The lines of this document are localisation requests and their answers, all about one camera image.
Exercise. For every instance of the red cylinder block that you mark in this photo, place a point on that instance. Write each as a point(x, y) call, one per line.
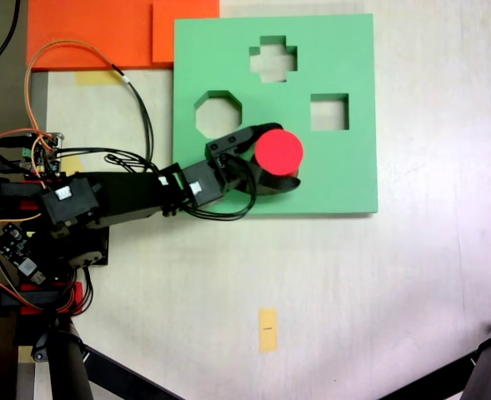
point(279, 152)

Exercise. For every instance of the large flat orange block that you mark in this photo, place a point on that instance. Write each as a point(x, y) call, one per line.
point(86, 25)

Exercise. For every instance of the green shape sorter board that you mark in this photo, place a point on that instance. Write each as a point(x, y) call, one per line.
point(345, 175)

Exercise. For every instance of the small yellow tape piece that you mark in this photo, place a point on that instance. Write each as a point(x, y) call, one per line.
point(73, 165)

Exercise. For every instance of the long yellow tape piece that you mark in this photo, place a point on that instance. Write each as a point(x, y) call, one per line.
point(268, 329)

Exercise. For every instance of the wide yellow tape piece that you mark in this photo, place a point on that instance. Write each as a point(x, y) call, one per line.
point(97, 78)

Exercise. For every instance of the red base clamp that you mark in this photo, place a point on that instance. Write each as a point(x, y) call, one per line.
point(76, 296)

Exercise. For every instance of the black circuit board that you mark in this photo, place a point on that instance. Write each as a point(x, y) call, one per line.
point(16, 250)

